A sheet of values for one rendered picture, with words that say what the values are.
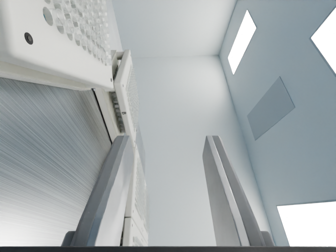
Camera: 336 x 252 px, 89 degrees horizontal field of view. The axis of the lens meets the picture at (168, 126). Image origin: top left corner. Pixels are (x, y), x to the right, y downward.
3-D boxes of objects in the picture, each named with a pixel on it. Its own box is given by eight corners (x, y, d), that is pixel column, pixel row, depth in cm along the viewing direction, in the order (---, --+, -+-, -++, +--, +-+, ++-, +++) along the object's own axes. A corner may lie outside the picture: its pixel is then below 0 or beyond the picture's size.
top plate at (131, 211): (139, 174, 81) (143, 174, 81) (136, 234, 64) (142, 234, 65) (131, 143, 63) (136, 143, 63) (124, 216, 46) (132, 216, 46)
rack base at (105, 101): (123, 106, 76) (128, 106, 76) (114, 149, 58) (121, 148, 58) (109, 49, 60) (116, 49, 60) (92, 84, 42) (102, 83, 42)
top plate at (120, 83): (134, 106, 77) (139, 106, 77) (129, 148, 59) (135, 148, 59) (124, 49, 60) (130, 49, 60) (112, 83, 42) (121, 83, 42)
